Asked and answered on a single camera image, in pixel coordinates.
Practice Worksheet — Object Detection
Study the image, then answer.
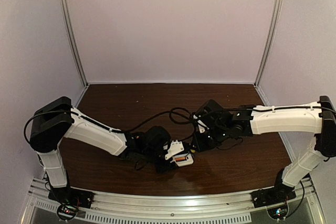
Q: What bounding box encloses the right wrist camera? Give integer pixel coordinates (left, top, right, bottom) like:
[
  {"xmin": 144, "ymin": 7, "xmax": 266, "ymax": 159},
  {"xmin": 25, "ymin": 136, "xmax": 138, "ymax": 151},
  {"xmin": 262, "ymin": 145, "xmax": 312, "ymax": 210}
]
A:
[{"xmin": 193, "ymin": 114, "xmax": 209, "ymax": 133}]

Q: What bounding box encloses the white remote control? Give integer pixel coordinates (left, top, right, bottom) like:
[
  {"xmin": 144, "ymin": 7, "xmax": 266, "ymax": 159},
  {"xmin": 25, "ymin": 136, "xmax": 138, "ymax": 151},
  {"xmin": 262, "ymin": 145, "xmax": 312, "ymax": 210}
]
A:
[{"xmin": 172, "ymin": 153, "xmax": 194, "ymax": 167}]

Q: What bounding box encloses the right aluminium frame post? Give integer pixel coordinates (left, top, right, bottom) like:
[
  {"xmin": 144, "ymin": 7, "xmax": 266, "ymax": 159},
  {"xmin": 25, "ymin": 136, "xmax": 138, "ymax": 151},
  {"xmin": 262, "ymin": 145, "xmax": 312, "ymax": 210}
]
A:
[{"xmin": 254, "ymin": 0, "xmax": 284, "ymax": 88}]

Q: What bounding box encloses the orange battery in white remote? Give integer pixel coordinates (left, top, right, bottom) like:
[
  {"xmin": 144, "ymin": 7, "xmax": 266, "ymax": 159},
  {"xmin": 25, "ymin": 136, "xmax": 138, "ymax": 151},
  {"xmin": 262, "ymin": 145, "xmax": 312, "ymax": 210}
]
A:
[{"xmin": 175, "ymin": 157, "xmax": 187, "ymax": 162}]

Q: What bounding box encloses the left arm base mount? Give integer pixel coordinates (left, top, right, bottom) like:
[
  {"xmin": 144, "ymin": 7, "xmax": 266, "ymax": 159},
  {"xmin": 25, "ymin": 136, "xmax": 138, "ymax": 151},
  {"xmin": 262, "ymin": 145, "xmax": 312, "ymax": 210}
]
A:
[{"xmin": 48, "ymin": 187, "xmax": 95, "ymax": 209}]

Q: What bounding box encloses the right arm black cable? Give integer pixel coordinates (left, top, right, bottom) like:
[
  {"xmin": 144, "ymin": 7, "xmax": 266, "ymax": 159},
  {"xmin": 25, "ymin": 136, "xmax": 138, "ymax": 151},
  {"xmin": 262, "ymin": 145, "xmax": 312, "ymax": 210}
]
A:
[{"xmin": 169, "ymin": 104, "xmax": 336, "ymax": 130}]

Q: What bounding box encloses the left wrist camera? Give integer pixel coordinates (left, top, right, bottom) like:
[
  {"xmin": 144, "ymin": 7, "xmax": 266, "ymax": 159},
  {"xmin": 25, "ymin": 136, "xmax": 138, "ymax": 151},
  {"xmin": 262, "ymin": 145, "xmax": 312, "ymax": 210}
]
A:
[{"xmin": 163, "ymin": 141, "xmax": 188, "ymax": 160}]

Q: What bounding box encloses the aluminium frame post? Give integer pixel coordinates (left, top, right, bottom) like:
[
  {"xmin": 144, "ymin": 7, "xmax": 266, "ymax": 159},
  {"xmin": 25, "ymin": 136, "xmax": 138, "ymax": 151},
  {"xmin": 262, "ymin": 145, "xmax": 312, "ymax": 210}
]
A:
[
  {"xmin": 60, "ymin": 0, "xmax": 88, "ymax": 87},
  {"xmin": 254, "ymin": 0, "xmax": 284, "ymax": 88}
]

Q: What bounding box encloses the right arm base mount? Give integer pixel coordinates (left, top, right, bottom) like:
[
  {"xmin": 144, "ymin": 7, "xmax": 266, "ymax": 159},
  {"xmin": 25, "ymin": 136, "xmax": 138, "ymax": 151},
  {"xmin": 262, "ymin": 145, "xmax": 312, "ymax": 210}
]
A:
[{"xmin": 250, "ymin": 186, "xmax": 296, "ymax": 208}]

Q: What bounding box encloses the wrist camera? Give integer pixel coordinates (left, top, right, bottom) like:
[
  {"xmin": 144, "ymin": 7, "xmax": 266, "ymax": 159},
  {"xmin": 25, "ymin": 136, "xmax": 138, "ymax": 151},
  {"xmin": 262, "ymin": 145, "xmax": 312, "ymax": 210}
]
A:
[
  {"xmin": 193, "ymin": 114, "xmax": 209, "ymax": 133},
  {"xmin": 163, "ymin": 141, "xmax": 188, "ymax": 160}
]

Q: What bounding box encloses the aluminium front rail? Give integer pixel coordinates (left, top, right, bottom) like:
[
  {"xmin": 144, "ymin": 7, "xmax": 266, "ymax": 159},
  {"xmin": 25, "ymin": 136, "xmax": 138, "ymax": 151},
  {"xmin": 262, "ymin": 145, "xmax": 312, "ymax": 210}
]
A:
[{"xmin": 19, "ymin": 187, "xmax": 326, "ymax": 223}]

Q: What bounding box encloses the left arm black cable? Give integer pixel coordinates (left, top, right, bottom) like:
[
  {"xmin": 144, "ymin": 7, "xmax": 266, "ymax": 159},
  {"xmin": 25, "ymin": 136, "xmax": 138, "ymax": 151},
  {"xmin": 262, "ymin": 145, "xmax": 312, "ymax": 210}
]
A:
[{"xmin": 23, "ymin": 105, "xmax": 195, "ymax": 146}]

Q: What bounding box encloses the left aluminium frame post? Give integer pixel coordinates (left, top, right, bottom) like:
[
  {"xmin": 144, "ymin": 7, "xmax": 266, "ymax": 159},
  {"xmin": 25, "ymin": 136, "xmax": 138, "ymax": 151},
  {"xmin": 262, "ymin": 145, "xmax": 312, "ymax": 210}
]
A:
[{"xmin": 60, "ymin": 0, "xmax": 88, "ymax": 87}]

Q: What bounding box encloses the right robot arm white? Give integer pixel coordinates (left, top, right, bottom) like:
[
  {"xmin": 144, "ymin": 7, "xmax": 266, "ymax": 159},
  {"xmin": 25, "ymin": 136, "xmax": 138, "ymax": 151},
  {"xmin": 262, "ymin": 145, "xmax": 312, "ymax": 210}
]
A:
[{"xmin": 191, "ymin": 95, "xmax": 335, "ymax": 190}]

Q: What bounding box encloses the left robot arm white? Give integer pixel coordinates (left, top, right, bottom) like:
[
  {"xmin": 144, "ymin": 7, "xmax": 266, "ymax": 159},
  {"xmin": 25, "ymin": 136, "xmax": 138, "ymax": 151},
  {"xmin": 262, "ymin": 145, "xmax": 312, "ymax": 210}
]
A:
[{"xmin": 24, "ymin": 97, "xmax": 184, "ymax": 188}]

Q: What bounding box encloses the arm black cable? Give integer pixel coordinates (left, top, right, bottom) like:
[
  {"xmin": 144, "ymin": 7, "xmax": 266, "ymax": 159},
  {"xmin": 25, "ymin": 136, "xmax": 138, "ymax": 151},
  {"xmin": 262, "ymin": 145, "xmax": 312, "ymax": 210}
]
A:
[
  {"xmin": 23, "ymin": 105, "xmax": 195, "ymax": 146},
  {"xmin": 169, "ymin": 104, "xmax": 336, "ymax": 130}
]

